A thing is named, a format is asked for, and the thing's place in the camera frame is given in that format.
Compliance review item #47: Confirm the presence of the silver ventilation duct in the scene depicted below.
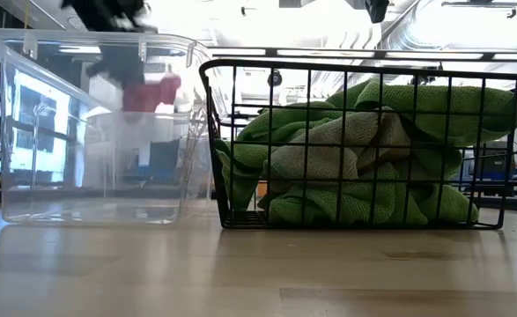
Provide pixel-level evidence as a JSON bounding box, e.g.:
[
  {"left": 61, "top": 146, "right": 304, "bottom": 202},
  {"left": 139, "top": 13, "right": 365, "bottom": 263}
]
[{"left": 306, "top": 0, "right": 517, "bottom": 85}]

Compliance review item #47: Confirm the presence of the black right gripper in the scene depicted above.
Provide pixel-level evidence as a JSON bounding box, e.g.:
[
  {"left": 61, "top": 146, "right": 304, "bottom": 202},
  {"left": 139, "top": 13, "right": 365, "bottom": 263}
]
[{"left": 365, "top": 0, "right": 390, "bottom": 24}]

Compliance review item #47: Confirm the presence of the bright green microfiber towel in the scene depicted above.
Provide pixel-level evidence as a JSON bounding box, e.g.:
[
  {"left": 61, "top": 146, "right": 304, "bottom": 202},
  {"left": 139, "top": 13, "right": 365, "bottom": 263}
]
[
  {"left": 257, "top": 162, "right": 480, "bottom": 225},
  {"left": 328, "top": 78, "right": 517, "bottom": 149},
  {"left": 213, "top": 100, "right": 343, "bottom": 212}
]

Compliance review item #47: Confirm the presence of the dark monitor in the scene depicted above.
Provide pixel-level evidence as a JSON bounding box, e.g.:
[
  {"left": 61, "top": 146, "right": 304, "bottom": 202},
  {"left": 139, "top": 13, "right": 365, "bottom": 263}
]
[{"left": 147, "top": 139, "right": 182, "bottom": 184}]

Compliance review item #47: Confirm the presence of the black wire basket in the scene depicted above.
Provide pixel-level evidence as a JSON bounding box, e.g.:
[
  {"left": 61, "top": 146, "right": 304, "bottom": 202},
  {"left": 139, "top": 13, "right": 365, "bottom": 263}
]
[{"left": 198, "top": 59, "right": 517, "bottom": 231}]

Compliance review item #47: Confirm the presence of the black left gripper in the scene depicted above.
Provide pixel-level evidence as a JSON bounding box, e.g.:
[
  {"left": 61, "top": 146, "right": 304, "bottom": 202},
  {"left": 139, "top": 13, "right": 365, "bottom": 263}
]
[{"left": 59, "top": 0, "right": 158, "bottom": 88}]

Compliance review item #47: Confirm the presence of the pink microfiber towel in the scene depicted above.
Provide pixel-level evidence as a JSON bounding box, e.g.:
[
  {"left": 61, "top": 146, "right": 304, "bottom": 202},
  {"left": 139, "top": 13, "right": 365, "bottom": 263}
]
[{"left": 121, "top": 73, "right": 183, "bottom": 114}]

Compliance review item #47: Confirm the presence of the clear plastic bin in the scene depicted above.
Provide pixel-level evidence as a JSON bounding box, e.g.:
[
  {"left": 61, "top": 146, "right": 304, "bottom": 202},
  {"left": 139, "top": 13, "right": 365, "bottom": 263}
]
[{"left": 0, "top": 28, "right": 224, "bottom": 226}]

